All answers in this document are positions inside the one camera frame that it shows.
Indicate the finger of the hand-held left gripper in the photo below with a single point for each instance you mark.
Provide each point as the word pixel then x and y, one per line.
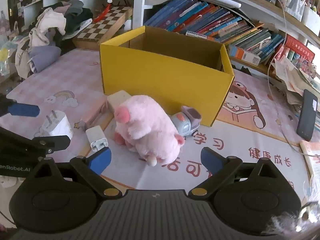
pixel 51 142
pixel 23 110

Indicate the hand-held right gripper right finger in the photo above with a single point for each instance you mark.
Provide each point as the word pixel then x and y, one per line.
pixel 211 160

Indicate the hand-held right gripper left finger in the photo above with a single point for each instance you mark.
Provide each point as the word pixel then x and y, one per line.
pixel 101 160

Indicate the large white charger plug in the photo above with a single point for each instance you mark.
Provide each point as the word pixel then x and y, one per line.
pixel 57 127

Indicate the small white charger plug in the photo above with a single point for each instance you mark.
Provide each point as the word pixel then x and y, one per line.
pixel 96 137

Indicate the pink case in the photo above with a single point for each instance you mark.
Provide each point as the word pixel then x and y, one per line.
pixel 93 116

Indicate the grey toy mouse car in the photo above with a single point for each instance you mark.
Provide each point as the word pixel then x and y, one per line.
pixel 186 122

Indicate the pink plush pig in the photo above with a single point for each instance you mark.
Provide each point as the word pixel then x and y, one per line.
pixel 145 125

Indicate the white foam block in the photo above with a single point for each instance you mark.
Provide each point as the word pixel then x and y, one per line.
pixel 119 100

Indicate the yellow cardboard box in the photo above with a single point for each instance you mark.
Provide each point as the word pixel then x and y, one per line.
pixel 165 80

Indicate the printed pink desk mat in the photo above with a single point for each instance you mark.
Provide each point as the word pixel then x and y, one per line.
pixel 62 80

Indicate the purple cloth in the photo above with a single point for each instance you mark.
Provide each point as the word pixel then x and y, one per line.
pixel 43 57

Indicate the pile of clothes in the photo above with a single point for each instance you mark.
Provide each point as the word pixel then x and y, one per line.
pixel 50 27

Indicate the grey fluffy pompom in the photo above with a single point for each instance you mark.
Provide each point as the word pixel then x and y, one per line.
pixel 287 220

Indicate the white book with red print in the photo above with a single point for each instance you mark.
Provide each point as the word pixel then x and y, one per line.
pixel 312 157

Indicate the black smartphone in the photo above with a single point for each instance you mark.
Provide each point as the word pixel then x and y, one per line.
pixel 307 115

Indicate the orange and white box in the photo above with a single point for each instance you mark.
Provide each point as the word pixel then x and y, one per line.
pixel 243 54

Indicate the pile of papers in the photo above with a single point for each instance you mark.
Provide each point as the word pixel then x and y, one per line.
pixel 290 77

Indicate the wooden chessboard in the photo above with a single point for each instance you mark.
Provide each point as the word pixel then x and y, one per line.
pixel 102 26

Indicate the red plastic tool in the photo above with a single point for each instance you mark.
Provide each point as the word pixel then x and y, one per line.
pixel 102 12

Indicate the row of books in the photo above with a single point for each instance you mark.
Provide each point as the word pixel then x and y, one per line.
pixel 225 22

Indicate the red booklet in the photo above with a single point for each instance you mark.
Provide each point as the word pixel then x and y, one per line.
pixel 298 48

